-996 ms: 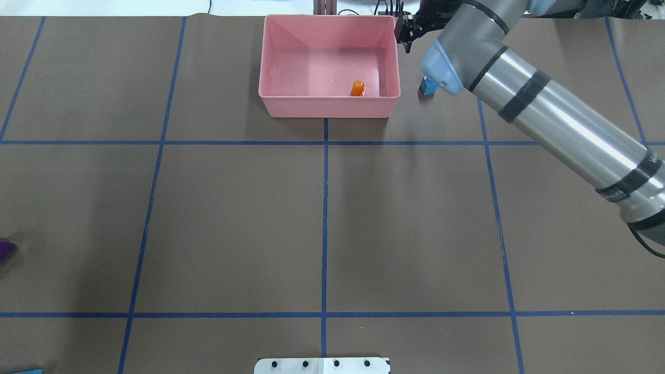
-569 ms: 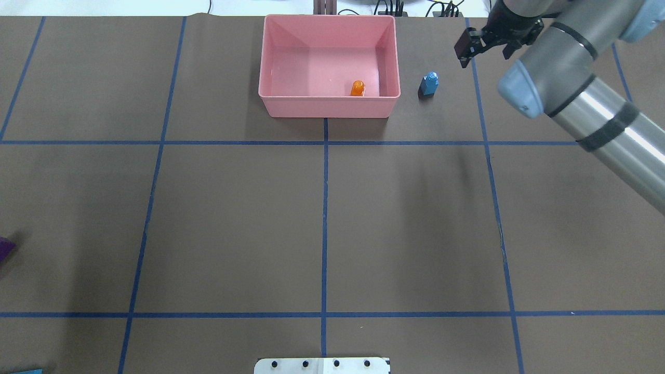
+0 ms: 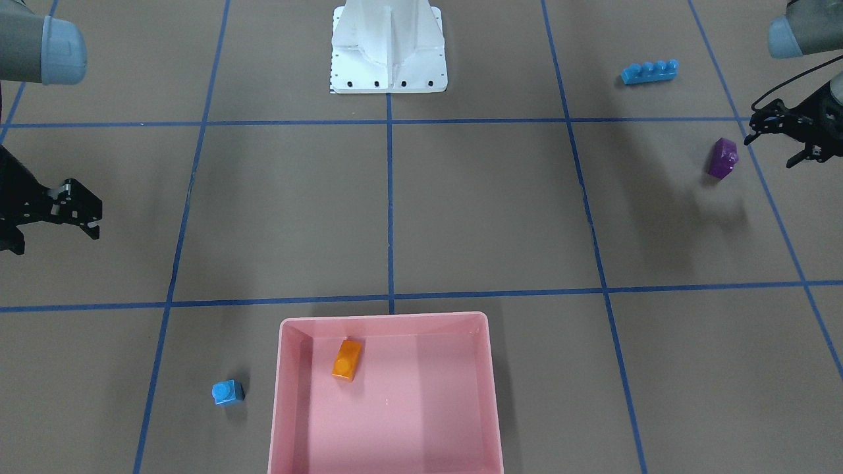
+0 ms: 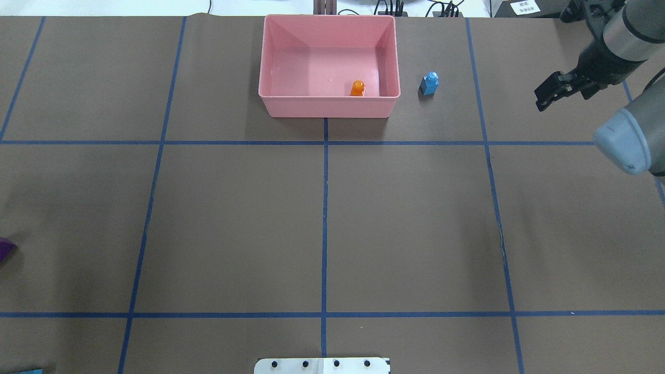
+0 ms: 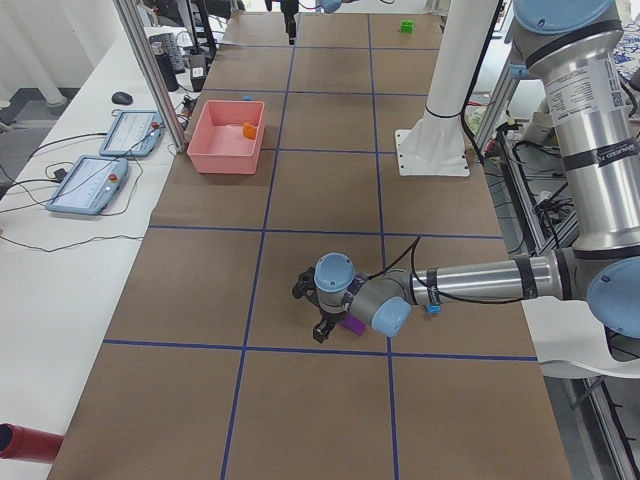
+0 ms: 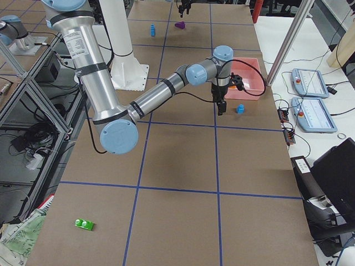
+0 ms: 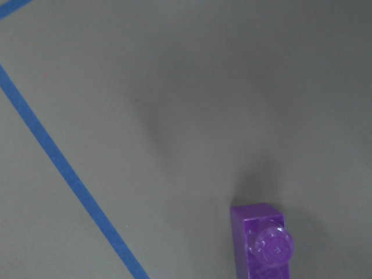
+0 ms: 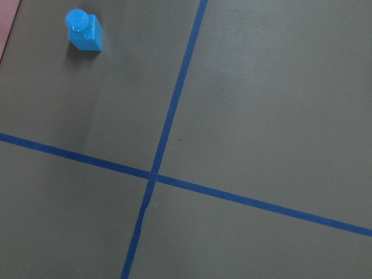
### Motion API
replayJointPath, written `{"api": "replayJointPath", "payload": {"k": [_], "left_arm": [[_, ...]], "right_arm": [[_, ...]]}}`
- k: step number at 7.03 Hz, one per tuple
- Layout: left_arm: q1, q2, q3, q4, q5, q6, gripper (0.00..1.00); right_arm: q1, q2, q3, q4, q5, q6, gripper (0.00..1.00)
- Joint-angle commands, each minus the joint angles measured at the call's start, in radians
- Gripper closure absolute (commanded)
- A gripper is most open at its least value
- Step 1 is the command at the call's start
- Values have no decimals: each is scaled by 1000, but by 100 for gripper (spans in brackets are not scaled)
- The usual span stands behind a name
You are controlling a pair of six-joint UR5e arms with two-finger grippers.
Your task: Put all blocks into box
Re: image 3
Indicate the small blue block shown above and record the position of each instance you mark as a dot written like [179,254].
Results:
[227,393]

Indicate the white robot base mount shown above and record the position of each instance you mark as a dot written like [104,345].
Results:
[381,47]

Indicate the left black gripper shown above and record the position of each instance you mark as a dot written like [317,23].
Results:
[821,112]

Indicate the purple block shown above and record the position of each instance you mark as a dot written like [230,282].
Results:
[723,158]

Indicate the orange sloped block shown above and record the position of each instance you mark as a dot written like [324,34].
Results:
[347,360]

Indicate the long blue block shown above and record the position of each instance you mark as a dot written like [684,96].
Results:
[647,72]

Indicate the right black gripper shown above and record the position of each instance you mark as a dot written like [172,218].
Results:
[18,191]

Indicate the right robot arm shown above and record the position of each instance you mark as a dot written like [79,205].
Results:
[50,51]

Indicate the pink plastic box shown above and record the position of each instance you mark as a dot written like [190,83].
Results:
[423,399]

